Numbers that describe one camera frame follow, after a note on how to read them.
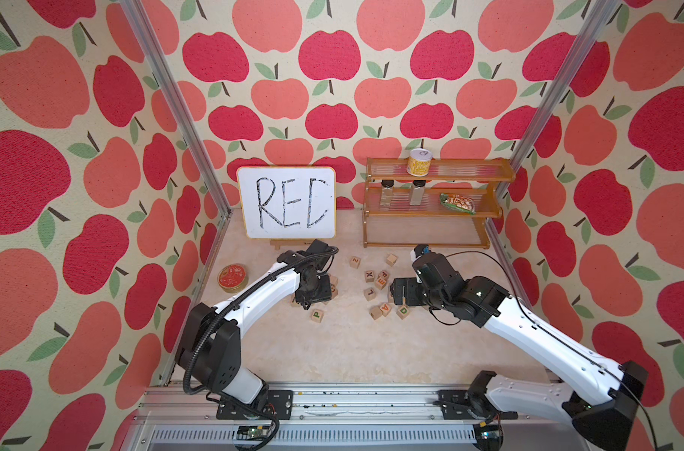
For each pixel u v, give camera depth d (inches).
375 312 35.8
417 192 38.4
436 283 21.0
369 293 36.7
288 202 38.8
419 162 34.8
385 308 35.6
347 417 28.9
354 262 39.9
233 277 37.7
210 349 16.9
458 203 37.7
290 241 42.2
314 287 26.3
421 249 26.1
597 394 15.3
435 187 45.7
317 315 34.8
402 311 35.0
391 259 40.6
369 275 38.7
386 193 38.4
